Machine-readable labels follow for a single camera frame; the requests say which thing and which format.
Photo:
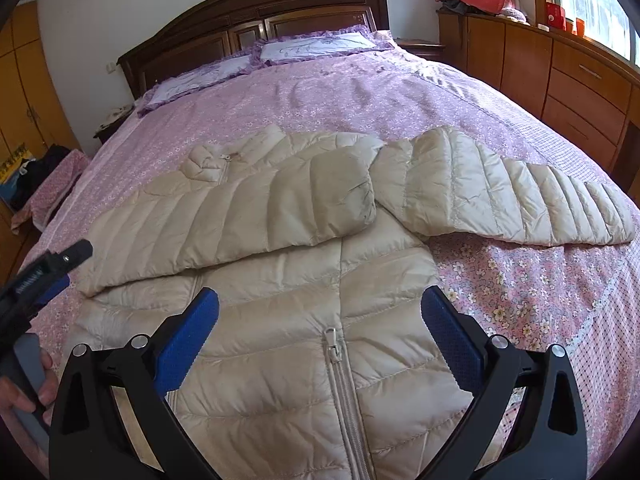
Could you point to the person's left hand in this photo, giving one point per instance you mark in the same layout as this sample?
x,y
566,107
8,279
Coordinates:
x,y
46,385

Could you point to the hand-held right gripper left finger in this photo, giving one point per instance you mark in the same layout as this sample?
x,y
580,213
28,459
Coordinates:
x,y
190,335

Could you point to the pink floral bedspread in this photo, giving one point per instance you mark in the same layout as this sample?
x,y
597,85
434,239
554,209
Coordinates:
x,y
350,95

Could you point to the dark wooden nightstand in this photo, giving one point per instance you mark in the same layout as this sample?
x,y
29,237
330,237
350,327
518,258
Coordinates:
x,y
107,132
422,47

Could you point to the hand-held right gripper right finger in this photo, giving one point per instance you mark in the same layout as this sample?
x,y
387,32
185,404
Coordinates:
x,y
450,335

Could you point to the dark wooden headboard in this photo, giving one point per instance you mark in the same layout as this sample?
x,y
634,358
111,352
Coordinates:
x,y
240,25

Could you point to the window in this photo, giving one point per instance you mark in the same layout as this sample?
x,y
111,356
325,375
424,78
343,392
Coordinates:
x,y
595,0

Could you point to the yellow wooden wardrobe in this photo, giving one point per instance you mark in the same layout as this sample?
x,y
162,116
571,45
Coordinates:
x,y
30,75

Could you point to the purple frilled white pillow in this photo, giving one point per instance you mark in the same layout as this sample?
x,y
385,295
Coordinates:
x,y
315,45
195,80

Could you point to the wooden drawer cabinet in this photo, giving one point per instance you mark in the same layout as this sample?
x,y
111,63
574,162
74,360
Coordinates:
x,y
550,70

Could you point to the stool with pink cloth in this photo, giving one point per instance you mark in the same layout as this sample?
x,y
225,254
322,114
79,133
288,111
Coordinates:
x,y
60,185

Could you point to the grey pink cloth bundle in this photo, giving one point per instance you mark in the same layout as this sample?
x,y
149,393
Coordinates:
x,y
514,14

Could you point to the red box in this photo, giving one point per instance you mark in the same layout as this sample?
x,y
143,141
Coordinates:
x,y
556,16

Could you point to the small clutter on nightstand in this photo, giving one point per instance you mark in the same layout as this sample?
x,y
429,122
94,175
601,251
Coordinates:
x,y
116,116

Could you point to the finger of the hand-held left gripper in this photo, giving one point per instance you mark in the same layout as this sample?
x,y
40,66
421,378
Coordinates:
x,y
51,289
70,256

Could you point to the dark clothes pile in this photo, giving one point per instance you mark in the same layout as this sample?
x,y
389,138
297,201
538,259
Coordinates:
x,y
45,170

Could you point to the orange cup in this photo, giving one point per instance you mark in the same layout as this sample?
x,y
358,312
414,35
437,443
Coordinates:
x,y
580,26

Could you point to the beige down jacket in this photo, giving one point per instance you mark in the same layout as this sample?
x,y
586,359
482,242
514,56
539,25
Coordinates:
x,y
300,310

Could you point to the blue and yellow picture board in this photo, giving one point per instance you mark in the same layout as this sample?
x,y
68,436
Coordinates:
x,y
10,175

